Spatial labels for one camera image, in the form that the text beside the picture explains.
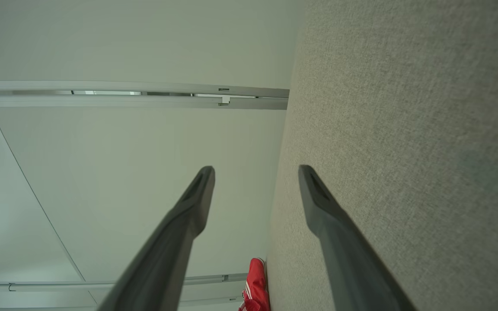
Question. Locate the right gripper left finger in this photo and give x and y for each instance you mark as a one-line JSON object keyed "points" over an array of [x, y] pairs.
{"points": [[167, 259]]}

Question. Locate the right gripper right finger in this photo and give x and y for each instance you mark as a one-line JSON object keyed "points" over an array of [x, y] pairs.
{"points": [[352, 259]]}

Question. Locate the red basketball jersey white trim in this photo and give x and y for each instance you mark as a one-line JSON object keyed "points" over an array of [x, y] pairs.
{"points": [[256, 280]]}

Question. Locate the grey metal single partition post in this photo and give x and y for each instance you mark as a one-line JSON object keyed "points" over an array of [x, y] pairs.
{"points": [[102, 285]]}

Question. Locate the grey metal double partition post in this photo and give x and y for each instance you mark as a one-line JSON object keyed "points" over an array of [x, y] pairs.
{"points": [[102, 102]]}

